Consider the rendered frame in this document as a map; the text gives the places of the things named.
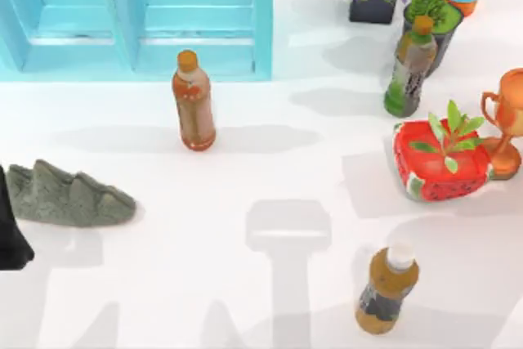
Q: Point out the green bottle with orange cap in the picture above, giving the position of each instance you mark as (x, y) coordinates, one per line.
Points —
(408, 75)

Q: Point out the dark pot with green plant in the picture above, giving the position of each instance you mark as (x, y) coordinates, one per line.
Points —
(439, 22)

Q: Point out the orange trophy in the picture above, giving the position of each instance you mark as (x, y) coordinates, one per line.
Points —
(506, 120)

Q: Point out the grey green rock ornament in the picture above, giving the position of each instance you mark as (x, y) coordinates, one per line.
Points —
(69, 202)

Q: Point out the brown bottle with white cap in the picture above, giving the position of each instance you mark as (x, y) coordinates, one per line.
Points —
(386, 292)

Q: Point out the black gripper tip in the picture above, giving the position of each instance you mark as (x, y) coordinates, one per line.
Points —
(10, 238)

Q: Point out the red watermelon plant pot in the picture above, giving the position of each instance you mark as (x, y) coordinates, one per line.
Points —
(443, 165)

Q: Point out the light blue rack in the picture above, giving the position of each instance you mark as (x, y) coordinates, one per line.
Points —
(196, 18)

